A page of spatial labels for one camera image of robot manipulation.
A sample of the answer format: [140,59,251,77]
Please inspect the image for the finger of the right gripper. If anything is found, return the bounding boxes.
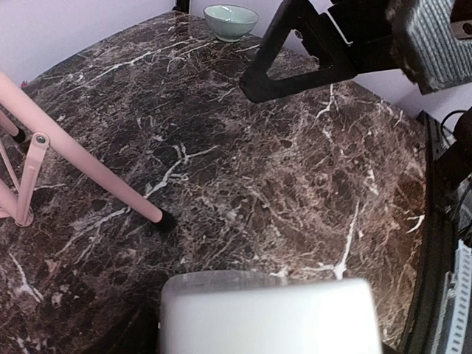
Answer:
[239,1,369,103]

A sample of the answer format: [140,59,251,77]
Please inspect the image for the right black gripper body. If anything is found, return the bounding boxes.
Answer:
[328,0,398,74]

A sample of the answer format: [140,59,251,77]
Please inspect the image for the white metronome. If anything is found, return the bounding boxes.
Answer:
[159,270,382,354]

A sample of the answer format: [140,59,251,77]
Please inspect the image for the pink perforated music stand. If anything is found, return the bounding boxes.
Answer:
[1,73,176,233]

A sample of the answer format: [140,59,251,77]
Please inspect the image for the pale green ceramic bowl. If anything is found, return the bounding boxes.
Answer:
[203,4,260,43]

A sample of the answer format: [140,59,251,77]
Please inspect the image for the black front rail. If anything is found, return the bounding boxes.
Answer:
[399,111,460,353]

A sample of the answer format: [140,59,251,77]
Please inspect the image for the grey slotted cable duct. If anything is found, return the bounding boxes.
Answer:
[437,240,471,353]

